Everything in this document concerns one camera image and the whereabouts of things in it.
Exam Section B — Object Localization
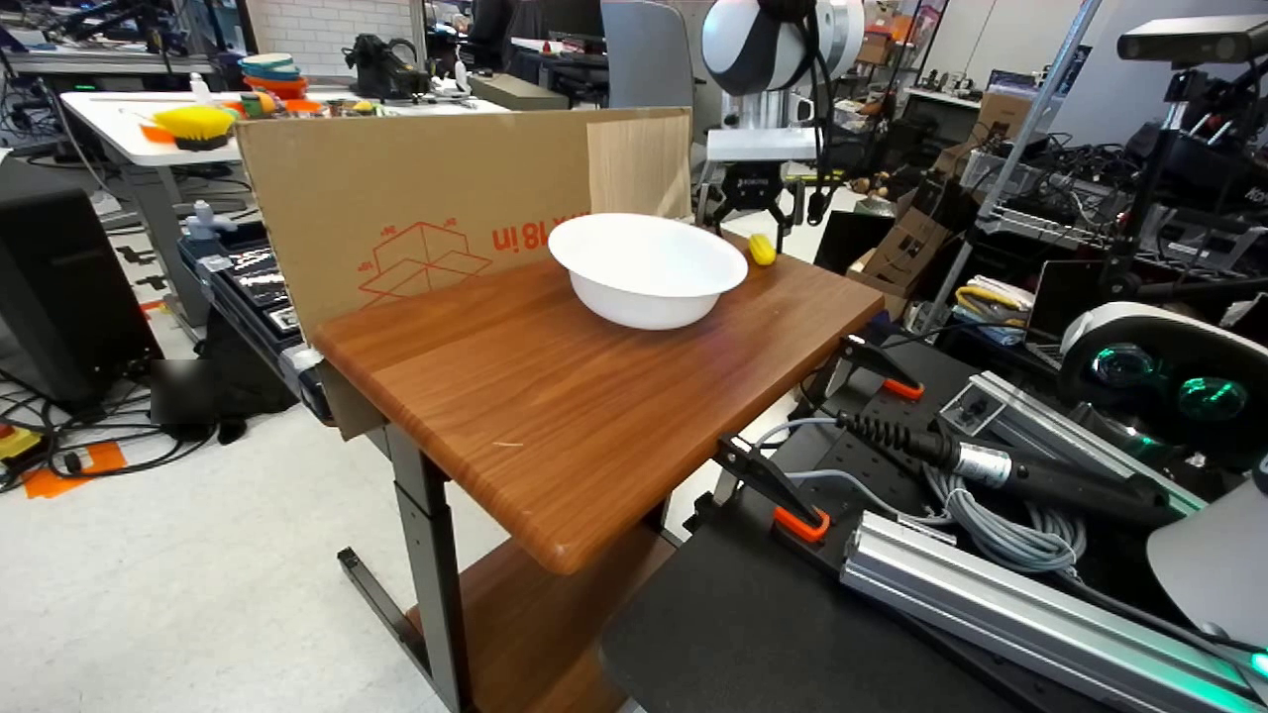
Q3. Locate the black cable bundle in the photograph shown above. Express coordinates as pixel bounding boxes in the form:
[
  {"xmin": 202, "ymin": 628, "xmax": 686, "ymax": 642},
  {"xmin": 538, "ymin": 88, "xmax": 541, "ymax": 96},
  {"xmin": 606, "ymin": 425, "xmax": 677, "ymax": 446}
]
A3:
[{"xmin": 795, "ymin": 0, "xmax": 842, "ymax": 203}]

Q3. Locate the small cardboard box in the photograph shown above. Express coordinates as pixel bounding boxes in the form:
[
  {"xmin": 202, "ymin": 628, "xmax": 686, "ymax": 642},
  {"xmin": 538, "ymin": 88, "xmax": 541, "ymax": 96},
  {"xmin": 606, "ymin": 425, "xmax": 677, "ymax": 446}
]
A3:
[{"xmin": 855, "ymin": 207, "xmax": 960, "ymax": 300}]

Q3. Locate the aluminium rail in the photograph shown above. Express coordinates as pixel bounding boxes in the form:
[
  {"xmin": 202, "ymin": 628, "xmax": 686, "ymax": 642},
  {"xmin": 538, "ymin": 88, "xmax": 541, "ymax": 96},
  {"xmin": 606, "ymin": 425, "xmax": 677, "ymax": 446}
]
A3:
[{"xmin": 837, "ymin": 512, "xmax": 1268, "ymax": 713}]

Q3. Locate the yellow brush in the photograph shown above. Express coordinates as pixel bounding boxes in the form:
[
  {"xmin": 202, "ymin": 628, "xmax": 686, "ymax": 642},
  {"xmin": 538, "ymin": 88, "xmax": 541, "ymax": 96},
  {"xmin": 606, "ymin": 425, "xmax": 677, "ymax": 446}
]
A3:
[{"xmin": 149, "ymin": 97, "xmax": 243, "ymax": 151}]

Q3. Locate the white curved shell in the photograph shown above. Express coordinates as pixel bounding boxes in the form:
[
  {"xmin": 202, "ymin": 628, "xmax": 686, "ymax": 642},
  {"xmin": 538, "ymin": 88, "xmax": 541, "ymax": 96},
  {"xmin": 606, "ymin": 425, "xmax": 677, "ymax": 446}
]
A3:
[{"xmin": 1143, "ymin": 471, "xmax": 1268, "ymax": 648}]

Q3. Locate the black camera bar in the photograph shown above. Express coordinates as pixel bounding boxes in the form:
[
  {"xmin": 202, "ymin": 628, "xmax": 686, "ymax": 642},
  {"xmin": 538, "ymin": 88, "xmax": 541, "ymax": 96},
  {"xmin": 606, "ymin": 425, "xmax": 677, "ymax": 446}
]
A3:
[{"xmin": 1113, "ymin": 11, "xmax": 1268, "ymax": 68}]

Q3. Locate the grey cable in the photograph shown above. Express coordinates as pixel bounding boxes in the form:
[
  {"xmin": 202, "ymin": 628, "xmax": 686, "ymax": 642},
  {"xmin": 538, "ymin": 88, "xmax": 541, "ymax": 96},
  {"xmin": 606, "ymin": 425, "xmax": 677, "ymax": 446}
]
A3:
[{"xmin": 923, "ymin": 468, "xmax": 1095, "ymax": 576}]

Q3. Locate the black base mat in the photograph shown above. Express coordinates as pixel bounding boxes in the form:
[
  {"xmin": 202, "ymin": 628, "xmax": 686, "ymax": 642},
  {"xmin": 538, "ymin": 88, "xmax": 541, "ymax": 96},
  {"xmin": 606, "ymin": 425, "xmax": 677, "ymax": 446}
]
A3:
[{"xmin": 599, "ymin": 489, "xmax": 1046, "ymax": 713}]

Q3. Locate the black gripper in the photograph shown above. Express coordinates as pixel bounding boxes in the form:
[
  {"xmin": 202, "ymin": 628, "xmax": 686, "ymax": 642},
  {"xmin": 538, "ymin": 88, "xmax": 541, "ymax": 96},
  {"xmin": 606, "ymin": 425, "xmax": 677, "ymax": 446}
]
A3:
[{"xmin": 705, "ymin": 124, "xmax": 825, "ymax": 244}]

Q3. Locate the black clamp orange handle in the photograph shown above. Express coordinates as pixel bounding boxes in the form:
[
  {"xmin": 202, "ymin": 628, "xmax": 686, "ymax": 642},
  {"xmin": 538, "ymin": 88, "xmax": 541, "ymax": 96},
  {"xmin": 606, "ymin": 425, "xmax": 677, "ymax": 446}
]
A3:
[
  {"xmin": 829, "ymin": 333, "xmax": 932, "ymax": 406},
  {"xmin": 713, "ymin": 431, "xmax": 838, "ymax": 551}
]

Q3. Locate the orange floor tape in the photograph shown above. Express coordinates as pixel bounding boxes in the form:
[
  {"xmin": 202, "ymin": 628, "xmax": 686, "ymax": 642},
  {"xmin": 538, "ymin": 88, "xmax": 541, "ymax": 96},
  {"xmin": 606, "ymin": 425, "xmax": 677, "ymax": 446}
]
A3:
[{"xmin": 15, "ymin": 440, "xmax": 130, "ymax": 501}]

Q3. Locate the black equipment rack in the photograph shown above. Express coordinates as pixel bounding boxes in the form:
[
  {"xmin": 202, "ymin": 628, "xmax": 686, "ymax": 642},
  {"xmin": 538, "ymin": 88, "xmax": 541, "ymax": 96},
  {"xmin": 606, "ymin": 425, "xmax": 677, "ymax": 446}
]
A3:
[{"xmin": 194, "ymin": 240, "xmax": 331, "ymax": 427}]

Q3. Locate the silver metal pole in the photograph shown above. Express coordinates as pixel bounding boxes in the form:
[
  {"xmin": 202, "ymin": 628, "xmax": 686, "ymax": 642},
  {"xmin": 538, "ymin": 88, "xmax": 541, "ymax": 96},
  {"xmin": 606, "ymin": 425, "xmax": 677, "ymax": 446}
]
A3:
[{"xmin": 973, "ymin": 0, "xmax": 1106, "ymax": 221}]

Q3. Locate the yellow cloth stack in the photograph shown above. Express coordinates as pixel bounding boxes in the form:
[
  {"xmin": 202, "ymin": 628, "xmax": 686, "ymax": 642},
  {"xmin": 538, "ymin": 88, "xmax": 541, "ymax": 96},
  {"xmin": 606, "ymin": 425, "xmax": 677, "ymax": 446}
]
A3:
[{"xmin": 948, "ymin": 271, "xmax": 1036, "ymax": 333}]

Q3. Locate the silver metal profile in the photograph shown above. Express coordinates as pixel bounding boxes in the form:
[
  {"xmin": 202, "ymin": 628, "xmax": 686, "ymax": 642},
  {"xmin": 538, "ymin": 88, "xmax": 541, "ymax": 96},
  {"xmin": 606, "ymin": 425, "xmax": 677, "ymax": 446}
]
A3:
[{"xmin": 935, "ymin": 366, "xmax": 1204, "ymax": 512}]

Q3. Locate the stack of coloured items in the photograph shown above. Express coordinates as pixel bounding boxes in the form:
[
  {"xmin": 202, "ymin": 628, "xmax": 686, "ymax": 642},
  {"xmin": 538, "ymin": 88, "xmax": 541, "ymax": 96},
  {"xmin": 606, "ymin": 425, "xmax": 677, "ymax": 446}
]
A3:
[{"xmin": 233, "ymin": 50, "xmax": 314, "ymax": 101}]

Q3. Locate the black corrugated hose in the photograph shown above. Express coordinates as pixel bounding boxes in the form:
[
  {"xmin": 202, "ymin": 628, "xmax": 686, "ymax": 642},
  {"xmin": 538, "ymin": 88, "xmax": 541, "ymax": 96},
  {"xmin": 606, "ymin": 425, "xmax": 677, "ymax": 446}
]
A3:
[{"xmin": 825, "ymin": 399, "xmax": 1204, "ymax": 528}]

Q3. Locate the black equipment pile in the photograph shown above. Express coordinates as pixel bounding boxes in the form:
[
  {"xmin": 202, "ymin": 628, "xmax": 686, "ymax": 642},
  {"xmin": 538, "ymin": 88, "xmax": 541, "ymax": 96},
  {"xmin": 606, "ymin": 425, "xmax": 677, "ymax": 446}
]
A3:
[{"xmin": 342, "ymin": 32, "xmax": 430, "ymax": 101}]

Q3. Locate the black box cabinet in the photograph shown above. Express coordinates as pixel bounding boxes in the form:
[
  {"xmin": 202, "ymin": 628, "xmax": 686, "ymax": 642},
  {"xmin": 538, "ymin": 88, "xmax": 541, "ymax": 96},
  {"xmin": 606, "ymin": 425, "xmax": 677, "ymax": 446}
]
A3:
[{"xmin": 0, "ymin": 160, "xmax": 141, "ymax": 410}]

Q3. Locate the white VR headset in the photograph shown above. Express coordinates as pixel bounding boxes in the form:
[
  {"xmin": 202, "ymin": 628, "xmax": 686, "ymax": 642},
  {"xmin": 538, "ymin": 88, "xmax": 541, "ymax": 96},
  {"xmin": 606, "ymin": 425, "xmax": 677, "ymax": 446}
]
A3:
[{"xmin": 1058, "ymin": 298, "xmax": 1268, "ymax": 480}]

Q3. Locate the brown cardboard panel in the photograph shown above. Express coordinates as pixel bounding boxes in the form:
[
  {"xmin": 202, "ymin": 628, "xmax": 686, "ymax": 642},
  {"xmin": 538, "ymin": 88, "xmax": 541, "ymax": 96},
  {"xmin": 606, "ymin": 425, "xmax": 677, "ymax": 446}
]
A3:
[{"xmin": 233, "ymin": 105, "xmax": 697, "ymax": 444}]

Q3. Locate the wooden lower shelf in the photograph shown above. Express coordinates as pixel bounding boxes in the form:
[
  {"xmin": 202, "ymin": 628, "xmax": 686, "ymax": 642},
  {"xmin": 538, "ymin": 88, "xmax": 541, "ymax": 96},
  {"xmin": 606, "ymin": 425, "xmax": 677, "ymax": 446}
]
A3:
[{"xmin": 392, "ymin": 528, "xmax": 677, "ymax": 713}]

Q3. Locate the clear plastic bottle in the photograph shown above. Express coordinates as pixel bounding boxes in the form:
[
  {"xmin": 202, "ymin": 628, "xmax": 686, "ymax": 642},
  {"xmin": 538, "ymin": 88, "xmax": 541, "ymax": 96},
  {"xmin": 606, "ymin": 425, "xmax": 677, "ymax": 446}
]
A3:
[{"xmin": 174, "ymin": 199, "xmax": 229, "ymax": 267}]

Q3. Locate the black bag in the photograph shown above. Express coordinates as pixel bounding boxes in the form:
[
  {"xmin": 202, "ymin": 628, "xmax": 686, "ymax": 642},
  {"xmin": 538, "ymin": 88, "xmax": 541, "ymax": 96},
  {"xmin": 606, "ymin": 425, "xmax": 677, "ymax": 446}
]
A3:
[{"xmin": 148, "ymin": 307, "xmax": 331, "ymax": 446}]

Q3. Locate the white bowl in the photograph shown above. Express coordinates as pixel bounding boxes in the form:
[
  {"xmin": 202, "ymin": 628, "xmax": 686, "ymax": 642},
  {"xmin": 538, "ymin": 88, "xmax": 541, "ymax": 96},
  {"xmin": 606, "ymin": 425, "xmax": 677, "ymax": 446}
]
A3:
[{"xmin": 541, "ymin": 209, "xmax": 751, "ymax": 333}]

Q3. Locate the grey metal table leg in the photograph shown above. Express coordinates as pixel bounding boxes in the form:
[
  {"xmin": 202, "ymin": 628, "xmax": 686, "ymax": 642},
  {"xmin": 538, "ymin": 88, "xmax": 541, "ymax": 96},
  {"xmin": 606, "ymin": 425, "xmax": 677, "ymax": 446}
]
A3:
[{"xmin": 331, "ymin": 419, "xmax": 478, "ymax": 713}]

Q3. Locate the white table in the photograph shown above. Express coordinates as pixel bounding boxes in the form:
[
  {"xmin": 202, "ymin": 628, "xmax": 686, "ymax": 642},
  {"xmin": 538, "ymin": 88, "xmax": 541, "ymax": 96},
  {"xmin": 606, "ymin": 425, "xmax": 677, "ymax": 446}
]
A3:
[{"xmin": 55, "ymin": 88, "xmax": 509, "ymax": 333}]

